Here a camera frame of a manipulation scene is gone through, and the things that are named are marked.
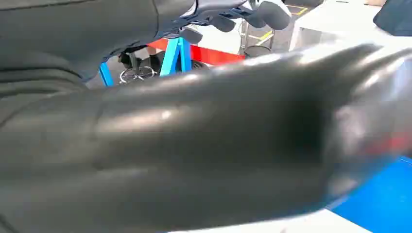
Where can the black round stool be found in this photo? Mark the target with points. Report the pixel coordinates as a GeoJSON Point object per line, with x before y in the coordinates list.
{"type": "Point", "coordinates": [257, 50]}
{"type": "Point", "coordinates": [136, 73]}

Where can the seated person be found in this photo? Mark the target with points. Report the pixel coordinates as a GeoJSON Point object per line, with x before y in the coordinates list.
{"type": "Point", "coordinates": [155, 61]}

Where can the white table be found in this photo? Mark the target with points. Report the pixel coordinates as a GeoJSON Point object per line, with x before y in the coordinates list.
{"type": "Point", "coordinates": [219, 40]}

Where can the blue metal shelf rack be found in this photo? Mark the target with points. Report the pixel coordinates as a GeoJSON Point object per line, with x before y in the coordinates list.
{"type": "Point", "coordinates": [105, 75]}
{"type": "Point", "coordinates": [175, 58]}
{"type": "Point", "coordinates": [383, 199]}

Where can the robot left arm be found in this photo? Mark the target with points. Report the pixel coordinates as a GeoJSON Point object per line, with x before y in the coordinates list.
{"type": "Point", "coordinates": [42, 144]}

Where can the red barrier belt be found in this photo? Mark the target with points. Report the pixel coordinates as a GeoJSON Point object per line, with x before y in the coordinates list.
{"type": "Point", "coordinates": [212, 54]}

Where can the dark rounded cover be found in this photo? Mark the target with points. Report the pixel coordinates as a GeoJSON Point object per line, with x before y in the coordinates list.
{"type": "Point", "coordinates": [396, 17]}

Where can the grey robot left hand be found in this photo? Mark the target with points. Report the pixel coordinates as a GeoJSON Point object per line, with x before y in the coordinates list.
{"type": "Point", "coordinates": [206, 128]}

